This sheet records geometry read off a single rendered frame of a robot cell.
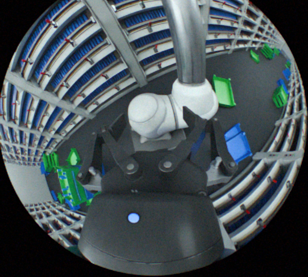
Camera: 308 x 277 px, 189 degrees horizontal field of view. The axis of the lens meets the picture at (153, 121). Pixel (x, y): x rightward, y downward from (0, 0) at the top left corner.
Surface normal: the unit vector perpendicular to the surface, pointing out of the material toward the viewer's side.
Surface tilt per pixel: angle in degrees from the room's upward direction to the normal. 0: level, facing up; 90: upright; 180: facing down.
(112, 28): 90
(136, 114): 6
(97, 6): 90
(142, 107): 4
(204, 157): 0
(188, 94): 31
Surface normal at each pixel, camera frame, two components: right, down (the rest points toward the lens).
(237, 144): -0.59, 0.01
